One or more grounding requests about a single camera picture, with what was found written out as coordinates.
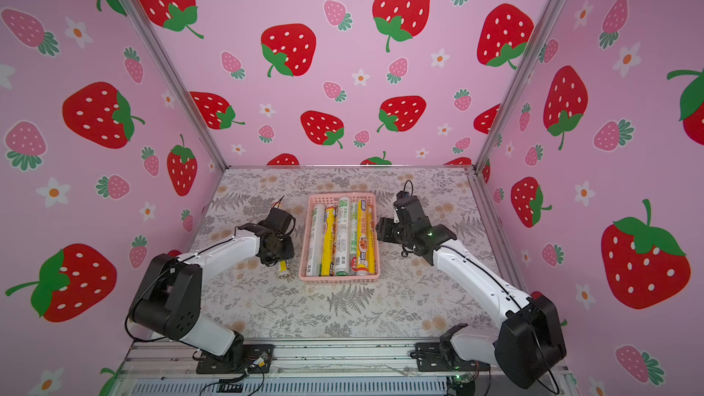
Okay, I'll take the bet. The white grape wrap roll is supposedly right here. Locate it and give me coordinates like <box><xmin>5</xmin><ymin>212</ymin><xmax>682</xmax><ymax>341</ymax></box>
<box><xmin>334</xmin><ymin>196</ymin><xmax>351</xmax><ymax>276</ymax></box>

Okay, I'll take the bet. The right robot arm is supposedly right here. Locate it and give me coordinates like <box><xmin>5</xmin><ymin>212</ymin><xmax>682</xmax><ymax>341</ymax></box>
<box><xmin>376</xmin><ymin>191</ymin><xmax>567</xmax><ymax>390</ymax></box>

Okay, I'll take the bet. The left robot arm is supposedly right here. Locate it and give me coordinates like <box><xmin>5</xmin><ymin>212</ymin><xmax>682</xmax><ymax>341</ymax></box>
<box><xmin>126</xmin><ymin>207</ymin><xmax>296</xmax><ymax>368</ymax></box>

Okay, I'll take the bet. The pink plastic basket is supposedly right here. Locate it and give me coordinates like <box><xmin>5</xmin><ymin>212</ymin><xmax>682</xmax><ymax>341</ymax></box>
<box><xmin>299</xmin><ymin>192</ymin><xmax>381</xmax><ymax>283</ymax></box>

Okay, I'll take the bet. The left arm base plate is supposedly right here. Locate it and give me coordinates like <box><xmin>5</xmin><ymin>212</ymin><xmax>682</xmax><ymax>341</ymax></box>
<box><xmin>196</xmin><ymin>344</ymin><xmax>275</xmax><ymax>375</ymax></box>

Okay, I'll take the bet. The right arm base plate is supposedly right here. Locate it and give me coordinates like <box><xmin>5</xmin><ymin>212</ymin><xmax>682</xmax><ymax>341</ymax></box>
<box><xmin>409</xmin><ymin>342</ymin><xmax>491</xmax><ymax>372</ymax></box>

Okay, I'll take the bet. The aluminium frame rail front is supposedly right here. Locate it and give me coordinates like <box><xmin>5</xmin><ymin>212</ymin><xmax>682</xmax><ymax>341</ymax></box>
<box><xmin>107</xmin><ymin>338</ymin><xmax>579</xmax><ymax>395</ymax></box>

